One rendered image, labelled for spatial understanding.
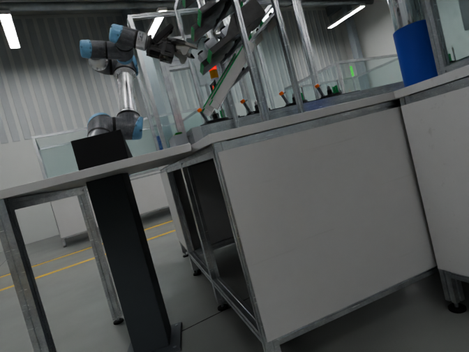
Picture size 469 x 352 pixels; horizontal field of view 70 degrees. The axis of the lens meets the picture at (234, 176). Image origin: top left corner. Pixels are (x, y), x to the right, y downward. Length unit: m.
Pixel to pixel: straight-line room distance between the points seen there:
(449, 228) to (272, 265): 0.65
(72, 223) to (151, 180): 1.61
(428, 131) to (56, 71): 9.56
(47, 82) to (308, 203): 9.34
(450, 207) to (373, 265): 0.33
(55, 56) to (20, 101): 1.50
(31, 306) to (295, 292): 0.88
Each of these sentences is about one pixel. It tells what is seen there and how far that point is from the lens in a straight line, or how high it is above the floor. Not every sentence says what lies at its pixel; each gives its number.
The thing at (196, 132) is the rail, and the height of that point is 0.93.
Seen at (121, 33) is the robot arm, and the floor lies 1.38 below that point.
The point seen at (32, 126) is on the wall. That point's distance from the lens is 9.86.
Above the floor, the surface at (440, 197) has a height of 0.45.
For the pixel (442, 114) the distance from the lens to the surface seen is 1.29.
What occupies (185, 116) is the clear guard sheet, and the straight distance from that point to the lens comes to 3.18.
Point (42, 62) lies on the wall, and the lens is 10.28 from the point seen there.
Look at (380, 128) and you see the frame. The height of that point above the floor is 0.74.
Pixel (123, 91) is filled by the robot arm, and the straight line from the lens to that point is 1.88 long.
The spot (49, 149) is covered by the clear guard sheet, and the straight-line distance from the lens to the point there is 6.71.
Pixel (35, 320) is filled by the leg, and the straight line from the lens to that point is 1.39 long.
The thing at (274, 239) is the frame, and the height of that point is 0.48.
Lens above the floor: 0.77
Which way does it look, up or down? 3 degrees down
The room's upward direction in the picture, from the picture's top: 15 degrees counter-clockwise
